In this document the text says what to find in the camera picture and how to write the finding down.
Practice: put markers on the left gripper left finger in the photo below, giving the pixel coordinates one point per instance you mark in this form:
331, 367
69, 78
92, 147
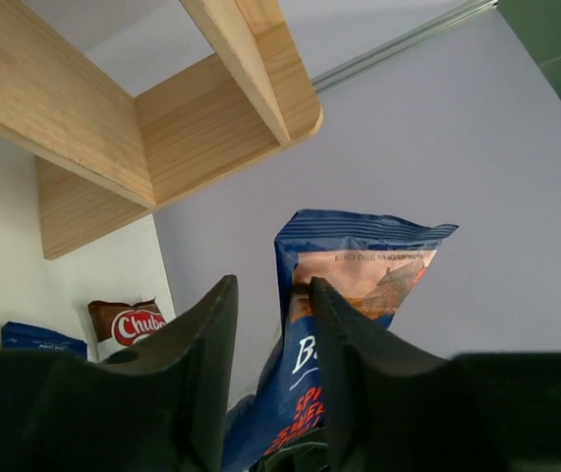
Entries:
158, 405

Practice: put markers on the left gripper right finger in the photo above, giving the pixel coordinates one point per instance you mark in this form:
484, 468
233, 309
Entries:
390, 406

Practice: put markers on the Burts spicy sweet chilli bag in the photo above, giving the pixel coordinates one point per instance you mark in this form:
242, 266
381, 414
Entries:
374, 262

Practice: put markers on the upside-down Burts chilli bag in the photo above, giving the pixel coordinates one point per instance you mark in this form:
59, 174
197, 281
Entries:
26, 336

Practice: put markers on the right Chuba cassava chips bag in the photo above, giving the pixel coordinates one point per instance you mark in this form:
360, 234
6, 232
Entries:
119, 325

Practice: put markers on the wooden two-tier shelf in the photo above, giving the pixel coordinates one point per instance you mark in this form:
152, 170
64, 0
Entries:
104, 158

